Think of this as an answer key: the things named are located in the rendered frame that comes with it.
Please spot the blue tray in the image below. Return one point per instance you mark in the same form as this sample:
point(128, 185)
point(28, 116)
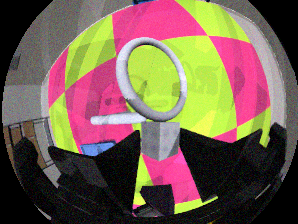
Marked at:
point(95, 148)

